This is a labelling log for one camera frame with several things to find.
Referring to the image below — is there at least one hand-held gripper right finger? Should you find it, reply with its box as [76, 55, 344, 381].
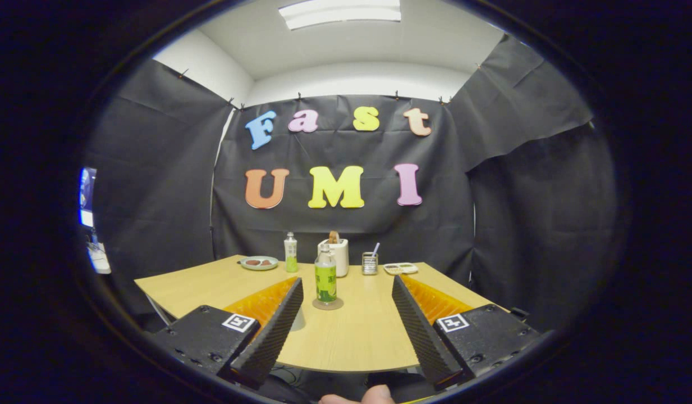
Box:
[392, 274, 543, 392]

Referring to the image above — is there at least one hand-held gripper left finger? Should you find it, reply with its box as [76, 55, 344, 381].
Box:
[155, 276, 305, 389]

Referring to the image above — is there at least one green label juice bottle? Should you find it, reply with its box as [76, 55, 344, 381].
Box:
[314, 244, 338, 304]

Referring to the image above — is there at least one slim green drink bottle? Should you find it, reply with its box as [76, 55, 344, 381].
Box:
[284, 232, 299, 273]

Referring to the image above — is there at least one wooden table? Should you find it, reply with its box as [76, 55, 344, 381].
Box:
[134, 255, 512, 374]

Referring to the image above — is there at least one green plate with food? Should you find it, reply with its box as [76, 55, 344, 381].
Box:
[240, 256, 279, 272]

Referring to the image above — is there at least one cream toaster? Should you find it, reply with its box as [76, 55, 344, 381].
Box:
[318, 238, 350, 278]

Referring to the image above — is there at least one white object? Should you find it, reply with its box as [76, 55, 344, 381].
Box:
[88, 241, 112, 274]

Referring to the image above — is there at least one ceiling light panel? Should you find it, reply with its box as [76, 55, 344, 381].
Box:
[278, 0, 402, 30]

